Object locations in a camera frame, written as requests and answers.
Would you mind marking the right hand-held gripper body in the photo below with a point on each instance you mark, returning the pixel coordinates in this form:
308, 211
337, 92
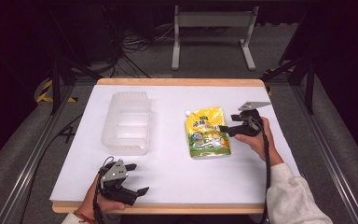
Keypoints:
250, 124

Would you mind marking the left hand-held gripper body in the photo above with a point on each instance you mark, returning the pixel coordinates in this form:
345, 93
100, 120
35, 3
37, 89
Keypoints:
115, 174

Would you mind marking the yellow spouted drink pouch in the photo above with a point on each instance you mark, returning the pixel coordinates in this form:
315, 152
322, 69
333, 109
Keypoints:
208, 133

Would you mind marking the person's right hand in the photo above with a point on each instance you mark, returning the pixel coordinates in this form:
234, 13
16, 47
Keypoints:
265, 144

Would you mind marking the person's left hand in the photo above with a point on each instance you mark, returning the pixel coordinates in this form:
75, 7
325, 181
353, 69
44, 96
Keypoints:
90, 207

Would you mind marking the translucent plastic container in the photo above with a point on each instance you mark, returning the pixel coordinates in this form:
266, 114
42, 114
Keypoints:
127, 124

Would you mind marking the black tape cross mark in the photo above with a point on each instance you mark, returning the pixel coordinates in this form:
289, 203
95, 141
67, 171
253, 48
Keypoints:
67, 134

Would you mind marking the black metal stand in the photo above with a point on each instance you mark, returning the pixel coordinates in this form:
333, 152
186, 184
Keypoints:
309, 87
55, 81

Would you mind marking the white metal stand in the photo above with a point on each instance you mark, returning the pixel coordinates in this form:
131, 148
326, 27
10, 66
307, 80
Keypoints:
214, 19

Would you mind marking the yellow black hazard tape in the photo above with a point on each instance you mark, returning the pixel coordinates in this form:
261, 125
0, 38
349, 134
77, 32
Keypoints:
45, 90

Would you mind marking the aluminium floor rail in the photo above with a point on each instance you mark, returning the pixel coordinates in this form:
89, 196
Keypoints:
332, 161
28, 168

